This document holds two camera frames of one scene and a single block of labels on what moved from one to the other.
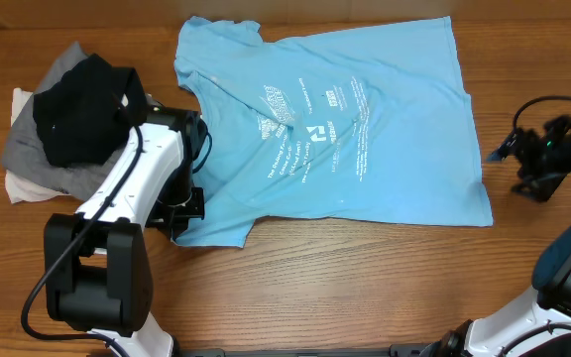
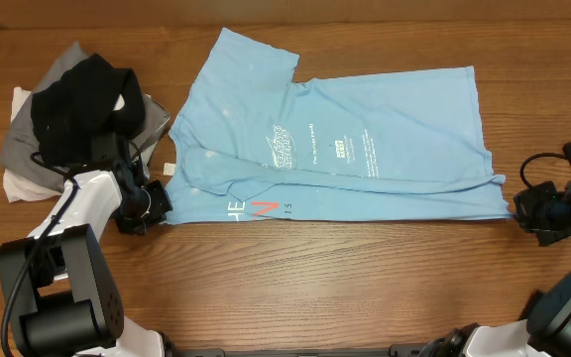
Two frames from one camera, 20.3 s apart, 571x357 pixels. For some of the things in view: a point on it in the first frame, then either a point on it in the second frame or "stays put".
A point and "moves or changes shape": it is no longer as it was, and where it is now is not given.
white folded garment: (19, 190) stays put
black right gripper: (518, 146) -> (526, 204)
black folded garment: (88, 115) stays put
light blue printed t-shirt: (366, 124) moves or changes shape
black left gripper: (180, 220) -> (162, 203)
